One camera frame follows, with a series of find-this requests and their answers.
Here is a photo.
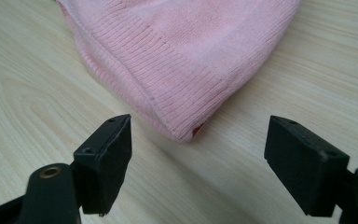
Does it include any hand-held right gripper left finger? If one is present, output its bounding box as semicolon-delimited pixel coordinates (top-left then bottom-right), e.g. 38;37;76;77
72;113;133;217

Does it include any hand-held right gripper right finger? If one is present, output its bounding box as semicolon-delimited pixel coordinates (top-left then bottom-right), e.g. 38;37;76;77
263;115;351;217

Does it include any pink knitted beanie hat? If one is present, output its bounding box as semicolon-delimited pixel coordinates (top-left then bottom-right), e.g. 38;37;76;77
55;0;303;144

